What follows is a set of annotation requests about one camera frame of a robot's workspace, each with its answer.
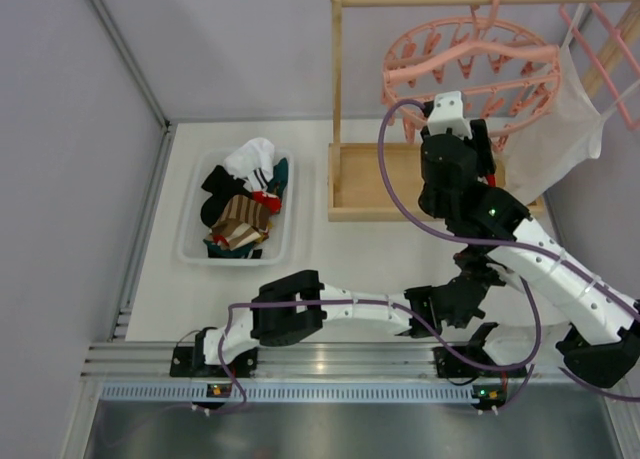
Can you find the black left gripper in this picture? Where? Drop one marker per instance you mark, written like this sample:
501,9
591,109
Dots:
470,286

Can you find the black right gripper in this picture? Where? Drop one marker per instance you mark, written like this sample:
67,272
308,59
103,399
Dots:
480,136

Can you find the pink round clip hanger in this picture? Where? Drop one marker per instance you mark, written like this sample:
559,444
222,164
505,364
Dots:
506,74

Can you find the red Christmas sock front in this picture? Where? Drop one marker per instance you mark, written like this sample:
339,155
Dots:
271,201

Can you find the brown beige striped sock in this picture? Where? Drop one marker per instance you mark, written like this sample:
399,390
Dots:
243,221

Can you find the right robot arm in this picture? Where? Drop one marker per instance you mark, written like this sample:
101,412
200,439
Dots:
601,344

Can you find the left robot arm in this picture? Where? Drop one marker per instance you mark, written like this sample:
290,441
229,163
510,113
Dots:
291,309

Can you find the pink clothes hanger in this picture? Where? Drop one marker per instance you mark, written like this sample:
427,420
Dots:
615,50

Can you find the white tank top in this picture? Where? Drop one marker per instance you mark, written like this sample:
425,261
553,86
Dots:
540,155

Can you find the wooden clothes rack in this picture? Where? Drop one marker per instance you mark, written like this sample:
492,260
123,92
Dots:
354,186

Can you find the dark green sock upper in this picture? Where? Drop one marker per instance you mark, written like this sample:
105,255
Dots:
278,184

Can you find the green reindeer Christmas sock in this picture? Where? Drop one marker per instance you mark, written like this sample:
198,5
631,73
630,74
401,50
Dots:
214,251

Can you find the white plastic mesh basket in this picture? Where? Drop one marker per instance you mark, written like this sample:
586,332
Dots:
191,248

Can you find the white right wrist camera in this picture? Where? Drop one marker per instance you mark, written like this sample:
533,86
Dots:
448,116

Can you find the aluminium mounting rail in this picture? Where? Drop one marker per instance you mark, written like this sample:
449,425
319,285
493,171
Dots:
305,361

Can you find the grey slotted cable duct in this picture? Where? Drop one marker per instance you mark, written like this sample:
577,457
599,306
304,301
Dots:
306,392

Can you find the aluminium frame post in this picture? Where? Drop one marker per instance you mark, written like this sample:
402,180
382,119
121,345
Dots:
108,23

